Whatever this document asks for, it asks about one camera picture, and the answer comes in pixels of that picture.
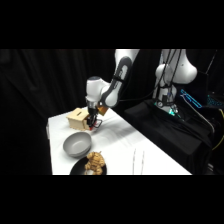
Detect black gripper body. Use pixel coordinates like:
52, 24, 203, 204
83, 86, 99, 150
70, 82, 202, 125
86, 106, 99, 123

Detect light wooden box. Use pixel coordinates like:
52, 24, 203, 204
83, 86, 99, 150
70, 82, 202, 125
65, 107, 91, 131

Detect grey bowl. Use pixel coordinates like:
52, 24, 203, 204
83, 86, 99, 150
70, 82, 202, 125
62, 131, 93, 159

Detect wooden toy figure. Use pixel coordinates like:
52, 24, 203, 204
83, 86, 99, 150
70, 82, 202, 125
83, 150, 107, 176

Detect black plate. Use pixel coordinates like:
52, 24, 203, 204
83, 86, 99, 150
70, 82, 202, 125
69, 156, 109, 176

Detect clear tongs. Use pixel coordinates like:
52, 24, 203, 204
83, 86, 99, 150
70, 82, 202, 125
131, 148, 146, 176

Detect black curtain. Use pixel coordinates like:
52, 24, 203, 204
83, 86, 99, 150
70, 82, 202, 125
0, 49, 224, 176

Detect black cloth-covered robot stand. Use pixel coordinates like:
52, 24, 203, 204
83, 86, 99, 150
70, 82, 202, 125
123, 98, 215, 176

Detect blue lit device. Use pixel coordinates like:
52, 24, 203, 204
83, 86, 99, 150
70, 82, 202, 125
179, 88, 204, 110

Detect tan wrist camera box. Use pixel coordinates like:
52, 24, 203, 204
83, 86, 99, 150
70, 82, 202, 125
96, 105, 109, 117

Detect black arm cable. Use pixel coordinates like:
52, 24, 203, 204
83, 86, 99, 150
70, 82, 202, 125
118, 49, 184, 103

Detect yellow cable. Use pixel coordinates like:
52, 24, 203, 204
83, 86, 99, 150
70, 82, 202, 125
211, 108, 224, 152

